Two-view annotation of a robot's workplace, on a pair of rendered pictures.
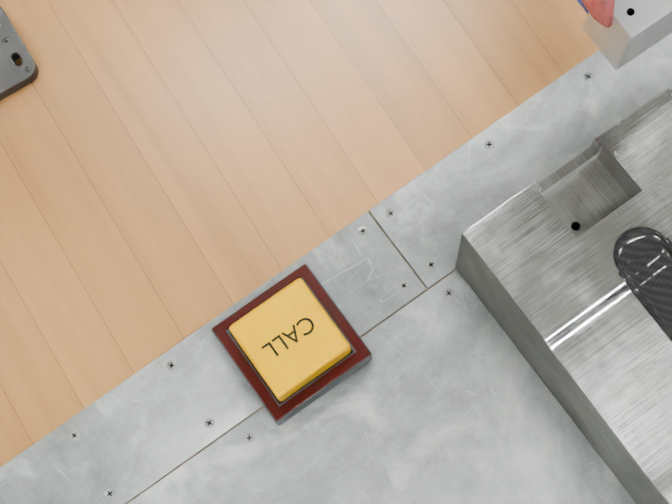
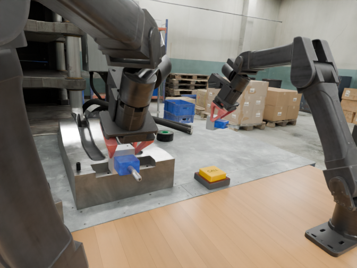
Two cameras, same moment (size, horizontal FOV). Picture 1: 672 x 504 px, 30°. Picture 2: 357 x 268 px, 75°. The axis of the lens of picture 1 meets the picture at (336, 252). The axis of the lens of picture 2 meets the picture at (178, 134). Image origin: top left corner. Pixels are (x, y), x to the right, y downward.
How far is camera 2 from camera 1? 0.97 m
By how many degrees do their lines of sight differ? 88
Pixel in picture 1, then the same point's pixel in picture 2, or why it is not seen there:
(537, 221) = (157, 157)
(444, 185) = (173, 198)
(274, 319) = (216, 172)
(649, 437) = not seen: hidden behind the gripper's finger
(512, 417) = not seen: hidden behind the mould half
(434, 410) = (181, 172)
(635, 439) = not seen: hidden behind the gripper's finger
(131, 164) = (262, 212)
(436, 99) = (171, 215)
